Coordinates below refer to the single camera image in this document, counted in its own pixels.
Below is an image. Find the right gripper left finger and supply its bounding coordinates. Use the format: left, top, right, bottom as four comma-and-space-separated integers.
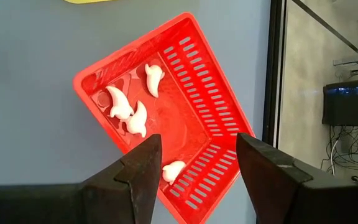
0, 133, 163, 224

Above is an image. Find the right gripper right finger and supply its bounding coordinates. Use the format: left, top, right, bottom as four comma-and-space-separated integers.
236, 133, 358, 224

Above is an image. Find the grey metal desk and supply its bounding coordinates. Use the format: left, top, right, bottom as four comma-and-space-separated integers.
333, 51, 358, 78

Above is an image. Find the black equipment box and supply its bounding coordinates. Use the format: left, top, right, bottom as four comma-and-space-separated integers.
321, 77, 358, 127

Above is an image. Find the yellow translucent plastic bin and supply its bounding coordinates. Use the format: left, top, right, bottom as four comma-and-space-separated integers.
63, 0, 117, 5

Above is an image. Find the red slotted plastic basket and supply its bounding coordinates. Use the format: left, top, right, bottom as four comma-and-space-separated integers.
72, 11, 256, 224

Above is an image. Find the white ghost figurine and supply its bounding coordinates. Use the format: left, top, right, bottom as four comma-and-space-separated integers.
122, 100, 149, 139
162, 160, 187, 187
144, 63, 166, 99
105, 85, 135, 121

